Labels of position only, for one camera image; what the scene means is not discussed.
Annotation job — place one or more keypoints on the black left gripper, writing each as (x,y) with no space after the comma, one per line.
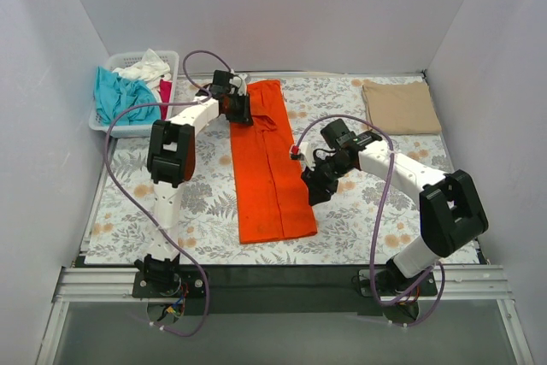
(238,108)

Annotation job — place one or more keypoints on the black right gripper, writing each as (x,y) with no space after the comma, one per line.
(319,179)

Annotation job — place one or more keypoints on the orange t shirt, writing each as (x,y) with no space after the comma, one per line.
(272,200)

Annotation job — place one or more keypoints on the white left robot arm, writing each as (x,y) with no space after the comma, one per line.
(171,162)

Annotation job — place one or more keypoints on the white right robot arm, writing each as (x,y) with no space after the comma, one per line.
(451,213)

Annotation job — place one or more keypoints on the magenta t shirt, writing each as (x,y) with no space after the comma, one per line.
(165,90)

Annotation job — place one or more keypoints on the white t shirt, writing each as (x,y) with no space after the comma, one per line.
(151,69)

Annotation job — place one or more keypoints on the folded beige t shirt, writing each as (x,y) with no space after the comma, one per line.
(404,109)

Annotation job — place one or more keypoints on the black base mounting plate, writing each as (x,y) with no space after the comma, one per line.
(284,289)

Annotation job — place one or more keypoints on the teal t shirt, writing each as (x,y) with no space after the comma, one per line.
(114,94)

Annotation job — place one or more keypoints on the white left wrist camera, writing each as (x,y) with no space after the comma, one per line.
(239,84)

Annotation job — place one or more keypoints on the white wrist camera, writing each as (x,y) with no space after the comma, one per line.
(239,84)
(303,153)

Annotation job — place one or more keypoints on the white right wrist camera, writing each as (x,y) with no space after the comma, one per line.
(303,153)

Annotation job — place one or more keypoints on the aluminium frame rail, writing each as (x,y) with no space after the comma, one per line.
(95,285)

